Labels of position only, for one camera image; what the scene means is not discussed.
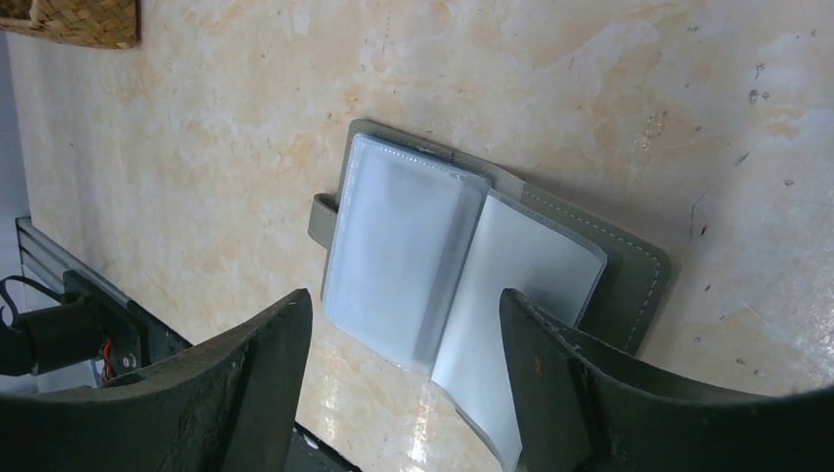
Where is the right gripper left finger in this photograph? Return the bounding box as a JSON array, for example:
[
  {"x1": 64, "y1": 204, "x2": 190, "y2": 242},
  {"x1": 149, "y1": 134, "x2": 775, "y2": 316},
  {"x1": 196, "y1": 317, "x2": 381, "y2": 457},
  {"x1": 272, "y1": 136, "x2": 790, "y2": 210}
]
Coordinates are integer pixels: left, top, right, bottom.
[{"x1": 0, "y1": 289, "x2": 314, "y2": 472}]

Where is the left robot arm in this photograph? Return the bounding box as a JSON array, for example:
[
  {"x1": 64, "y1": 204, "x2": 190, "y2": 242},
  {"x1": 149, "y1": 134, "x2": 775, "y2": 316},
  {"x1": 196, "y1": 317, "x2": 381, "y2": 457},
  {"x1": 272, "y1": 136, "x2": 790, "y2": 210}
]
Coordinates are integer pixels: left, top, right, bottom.
[{"x1": 1, "y1": 299, "x2": 103, "y2": 377}]

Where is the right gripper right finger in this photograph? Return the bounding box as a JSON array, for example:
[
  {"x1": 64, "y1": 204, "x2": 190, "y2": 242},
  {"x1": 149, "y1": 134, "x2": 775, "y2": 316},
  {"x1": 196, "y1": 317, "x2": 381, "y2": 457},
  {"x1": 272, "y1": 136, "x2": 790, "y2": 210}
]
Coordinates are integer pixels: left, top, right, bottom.
[{"x1": 500, "y1": 289, "x2": 833, "y2": 471}]

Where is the grey card holder wallet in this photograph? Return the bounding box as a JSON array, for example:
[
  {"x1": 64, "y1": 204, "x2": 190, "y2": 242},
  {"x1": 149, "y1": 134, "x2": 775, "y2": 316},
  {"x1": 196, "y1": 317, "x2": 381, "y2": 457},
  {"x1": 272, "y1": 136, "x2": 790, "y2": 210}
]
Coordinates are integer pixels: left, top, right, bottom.
[{"x1": 308, "y1": 119, "x2": 679, "y2": 471}]

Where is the brown woven tray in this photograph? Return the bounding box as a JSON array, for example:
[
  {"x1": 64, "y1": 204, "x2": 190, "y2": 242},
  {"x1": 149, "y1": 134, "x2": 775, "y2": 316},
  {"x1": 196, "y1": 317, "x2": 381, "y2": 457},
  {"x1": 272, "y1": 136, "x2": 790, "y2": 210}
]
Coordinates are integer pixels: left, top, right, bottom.
[{"x1": 1, "y1": 0, "x2": 140, "y2": 49}]

